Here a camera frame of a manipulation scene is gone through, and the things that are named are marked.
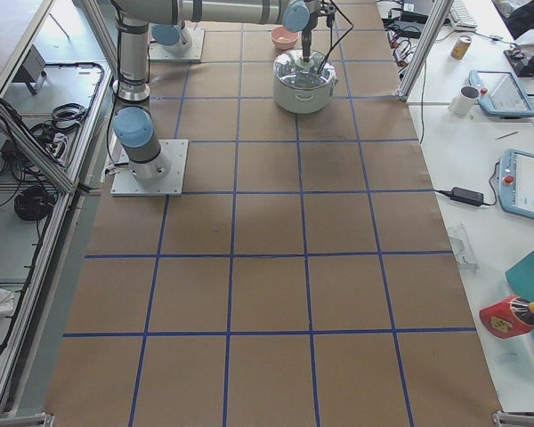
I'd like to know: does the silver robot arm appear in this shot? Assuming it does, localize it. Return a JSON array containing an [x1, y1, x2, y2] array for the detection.
[[112, 1, 323, 181], [151, 24, 192, 54]]

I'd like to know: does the aluminium frame post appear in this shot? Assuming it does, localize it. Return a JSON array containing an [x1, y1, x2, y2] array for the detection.
[[397, 0, 453, 101]]

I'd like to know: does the yellow drink can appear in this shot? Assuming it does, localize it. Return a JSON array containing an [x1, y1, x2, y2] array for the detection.
[[450, 36, 472, 60]]

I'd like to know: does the glass pot lid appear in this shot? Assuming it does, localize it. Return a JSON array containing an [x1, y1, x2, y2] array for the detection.
[[273, 49, 336, 90]]

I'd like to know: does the grey metal box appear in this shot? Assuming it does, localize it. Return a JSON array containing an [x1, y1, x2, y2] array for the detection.
[[12, 44, 47, 95]]

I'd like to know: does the red bottle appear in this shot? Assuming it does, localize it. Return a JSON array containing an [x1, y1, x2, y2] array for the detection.
[[479, 294, 534, 339]]

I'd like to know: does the brown paper table mat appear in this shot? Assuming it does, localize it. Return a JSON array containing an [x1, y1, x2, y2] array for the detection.
[[44, 1, 499, 426]]

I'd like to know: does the near blue teach pendant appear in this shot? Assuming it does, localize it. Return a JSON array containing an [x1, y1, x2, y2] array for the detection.
[[498, 149, 534, 219]]

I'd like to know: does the clear plastic bracket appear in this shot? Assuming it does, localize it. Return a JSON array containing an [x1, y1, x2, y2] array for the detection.
[[447, 224, 479, 271]]

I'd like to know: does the far blue teach pendant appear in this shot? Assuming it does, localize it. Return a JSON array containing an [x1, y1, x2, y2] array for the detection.
[[468, 70, 534, 118]]

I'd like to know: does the black power adapter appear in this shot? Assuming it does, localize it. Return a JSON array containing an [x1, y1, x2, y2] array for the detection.
[[449, 187, 484, 206]]

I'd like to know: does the pale green steel pot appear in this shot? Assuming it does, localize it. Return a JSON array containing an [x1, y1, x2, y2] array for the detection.
[[273, 73, 337, 114]]

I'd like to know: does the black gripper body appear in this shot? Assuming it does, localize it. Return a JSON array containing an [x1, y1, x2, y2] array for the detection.
[[298, 0, 327, 49]]

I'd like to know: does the pink bowl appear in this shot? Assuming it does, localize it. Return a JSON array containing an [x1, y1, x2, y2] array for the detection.
[[271, 26, 301, 51]]

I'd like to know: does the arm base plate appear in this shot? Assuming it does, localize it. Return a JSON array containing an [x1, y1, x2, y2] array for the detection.
[[110, 140, 189, 197], [149, 24, 206, 62]]

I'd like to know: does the white keyboard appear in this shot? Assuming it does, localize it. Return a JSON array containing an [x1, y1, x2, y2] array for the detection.
[[448, 0, 478, 32]]

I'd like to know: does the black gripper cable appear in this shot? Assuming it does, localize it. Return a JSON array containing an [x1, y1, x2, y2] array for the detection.
[[315, 0, 355, 75]]

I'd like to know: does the blue teach pendant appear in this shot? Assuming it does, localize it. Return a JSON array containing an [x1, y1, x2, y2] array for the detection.
[[498, 149, 534, 219], [468, 70, 534, 118]]

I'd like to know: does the black cable coil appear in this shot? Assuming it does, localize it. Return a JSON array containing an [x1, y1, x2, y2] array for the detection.
[[12, 184, 56, 222]]

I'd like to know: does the white mug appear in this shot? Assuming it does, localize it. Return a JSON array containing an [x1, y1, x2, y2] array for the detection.
[[448, 85, 480, 117]]

